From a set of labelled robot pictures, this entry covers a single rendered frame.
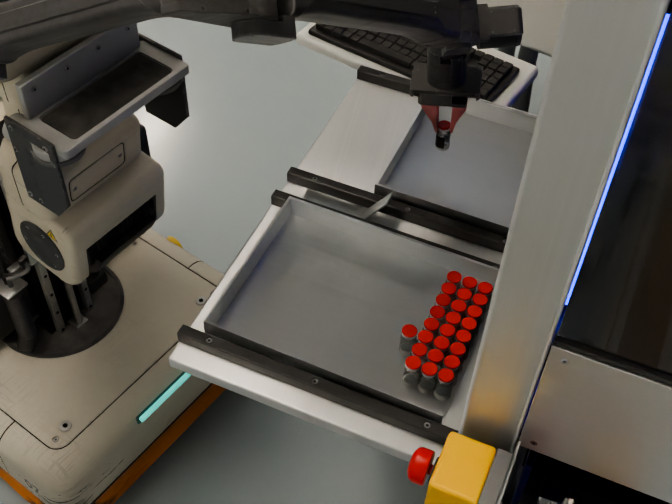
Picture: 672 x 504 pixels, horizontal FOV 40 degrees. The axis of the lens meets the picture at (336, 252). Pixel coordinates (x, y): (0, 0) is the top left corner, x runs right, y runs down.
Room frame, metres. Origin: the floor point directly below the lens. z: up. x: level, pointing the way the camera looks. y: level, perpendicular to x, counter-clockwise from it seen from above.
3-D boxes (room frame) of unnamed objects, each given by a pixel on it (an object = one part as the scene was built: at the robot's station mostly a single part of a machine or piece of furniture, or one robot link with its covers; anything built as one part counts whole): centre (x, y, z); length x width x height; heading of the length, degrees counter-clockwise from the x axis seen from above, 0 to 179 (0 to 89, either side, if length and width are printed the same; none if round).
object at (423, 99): (1.08, -0.15, 1.01); 0.07 x 0.07 x 0.09; 82
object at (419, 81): (1.08, -0.15, 1.08); 0.10 x 0.07 x 0.07; 82
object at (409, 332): (0.72, -0.10, 0.90); 0.02 x 0.02 x 0.05
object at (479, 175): (1.06, -0.26, 0.90); 0.34 x 0.26 x 0.04; 68
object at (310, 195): (0.98, -0.01, 0.91); 0.14 x 0.03 x 0.06; 68
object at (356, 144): (0.93, -0.13, 0.87); 0.70 x 0.48 x 0.02; 158
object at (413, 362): (0.74, -0.14, 0.90); 0.18 x 0.02 x 0.05; 157
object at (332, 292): (0.79, -0.03, 0.90); 0.34 x 0.26 x 0.04; 67
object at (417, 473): (0.49, -0.11, 0.99); 0.04 x 0.04 x 0.04; 68
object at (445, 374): (0.73, -0.18, 0.90); 0.18 x 0.02 x 0.05; 157
